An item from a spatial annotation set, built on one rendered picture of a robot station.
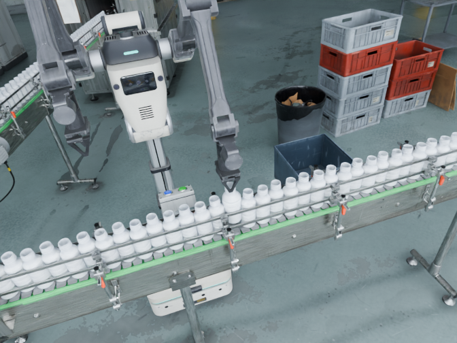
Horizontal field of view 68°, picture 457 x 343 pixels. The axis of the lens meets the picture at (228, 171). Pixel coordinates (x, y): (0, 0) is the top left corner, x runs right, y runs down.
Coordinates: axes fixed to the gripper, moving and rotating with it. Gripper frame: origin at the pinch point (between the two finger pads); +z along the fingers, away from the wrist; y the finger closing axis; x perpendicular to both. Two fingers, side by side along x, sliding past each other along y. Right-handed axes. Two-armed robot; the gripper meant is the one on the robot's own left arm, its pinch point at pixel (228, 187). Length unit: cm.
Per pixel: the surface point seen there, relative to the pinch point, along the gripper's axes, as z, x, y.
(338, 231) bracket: 26.7, -40.3, -11.7
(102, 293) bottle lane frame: 29, 53, -6
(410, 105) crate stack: 107, -267, 188
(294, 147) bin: 28, -53, 53
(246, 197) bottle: 4.9, -5.5, -2.4
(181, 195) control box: 8.4, 16.6, 12.4
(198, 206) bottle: 5.6, 11.8, 0.5
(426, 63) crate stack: 60, -273, 187
